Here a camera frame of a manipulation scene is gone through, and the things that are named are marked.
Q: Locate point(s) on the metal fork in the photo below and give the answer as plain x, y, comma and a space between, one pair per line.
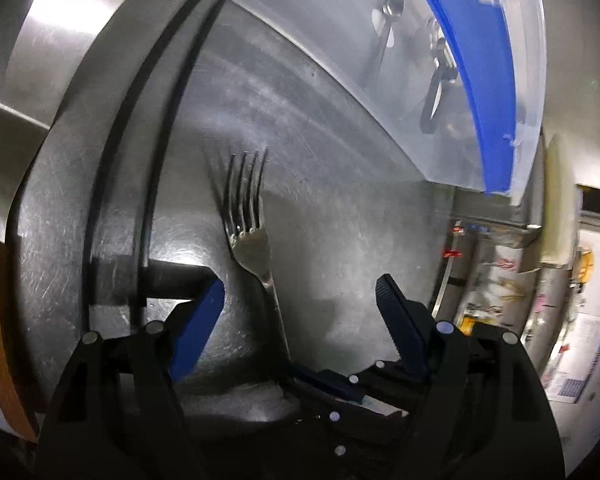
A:
252, 250

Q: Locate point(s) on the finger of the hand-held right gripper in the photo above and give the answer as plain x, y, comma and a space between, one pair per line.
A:
330, 382
337, 435

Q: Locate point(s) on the stainless steel appliance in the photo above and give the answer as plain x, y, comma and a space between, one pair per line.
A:
480, 260

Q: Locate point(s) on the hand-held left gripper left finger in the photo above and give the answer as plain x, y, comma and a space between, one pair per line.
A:
200, 330

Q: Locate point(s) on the metal peeler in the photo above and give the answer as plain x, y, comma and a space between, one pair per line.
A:
442, 67

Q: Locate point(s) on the white printed sheet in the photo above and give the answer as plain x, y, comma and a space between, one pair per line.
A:
580, 355

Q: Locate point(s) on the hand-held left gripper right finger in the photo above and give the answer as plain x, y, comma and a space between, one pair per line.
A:
405, 330

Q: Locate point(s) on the metal spoon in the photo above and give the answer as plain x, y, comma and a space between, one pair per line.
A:
394, 6

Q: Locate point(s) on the clear plastic storage box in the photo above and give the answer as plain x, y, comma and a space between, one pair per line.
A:
330, 35

